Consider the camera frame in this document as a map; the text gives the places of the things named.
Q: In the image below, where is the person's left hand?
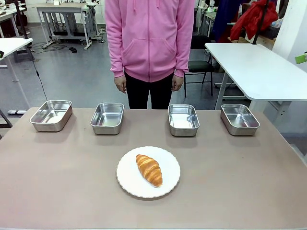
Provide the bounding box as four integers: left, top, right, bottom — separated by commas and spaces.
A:
171, 74, 185, 92

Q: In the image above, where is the red jacket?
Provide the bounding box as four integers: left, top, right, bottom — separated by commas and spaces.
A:
230, 1, 279, 41

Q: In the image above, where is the grey metal desk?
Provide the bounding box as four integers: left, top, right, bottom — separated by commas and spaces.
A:
35, 2, 100, 50

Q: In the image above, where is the grey storage basket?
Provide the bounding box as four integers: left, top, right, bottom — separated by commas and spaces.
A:
260, 25, 280, 40

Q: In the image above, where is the large white table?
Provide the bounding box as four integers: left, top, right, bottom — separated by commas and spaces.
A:
204, 42, 307, 113

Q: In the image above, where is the dark blue cloth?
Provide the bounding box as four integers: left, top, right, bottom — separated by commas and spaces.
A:
212, 0, 243, 44

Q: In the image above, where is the rectangular steel tray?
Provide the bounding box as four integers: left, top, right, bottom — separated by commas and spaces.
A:
90, 102, 125, 135
167, 104, 201, 137
220, 103, 260, 137

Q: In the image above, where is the golden croissant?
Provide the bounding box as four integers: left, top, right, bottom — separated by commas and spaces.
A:
135, 154, 164, 188

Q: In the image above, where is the black stand pole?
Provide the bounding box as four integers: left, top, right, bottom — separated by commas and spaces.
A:
13, 0, 31, 40
252, 0, 269, 45

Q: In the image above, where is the white scalloped plate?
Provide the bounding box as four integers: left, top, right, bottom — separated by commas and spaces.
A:
116, 146, 181, 199

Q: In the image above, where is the person's left forearm pink sleeve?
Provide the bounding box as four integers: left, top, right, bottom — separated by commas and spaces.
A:
174, 35, 195, 78

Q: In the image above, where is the black folding chair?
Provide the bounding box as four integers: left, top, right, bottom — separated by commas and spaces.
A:
183, 35, 215, 98

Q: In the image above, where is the person's right forearm pink sleeve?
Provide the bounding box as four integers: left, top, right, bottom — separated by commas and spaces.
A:
105, 35, 126, 79

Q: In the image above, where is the white table with white legs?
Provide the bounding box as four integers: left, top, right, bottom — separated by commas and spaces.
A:
0, 37, 34, 108

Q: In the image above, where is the thin black cable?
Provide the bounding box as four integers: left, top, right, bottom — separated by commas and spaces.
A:
24, 35, 48, 101

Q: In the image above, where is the steel tray with white residue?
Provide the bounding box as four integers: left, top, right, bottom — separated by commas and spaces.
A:
29, 100, 73, 133

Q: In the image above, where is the person in pink hoodie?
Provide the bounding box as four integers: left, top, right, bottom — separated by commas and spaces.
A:
105, 0, 195, 110

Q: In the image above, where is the person's right hand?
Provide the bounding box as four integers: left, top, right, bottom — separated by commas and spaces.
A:
114, 76, 127, 94

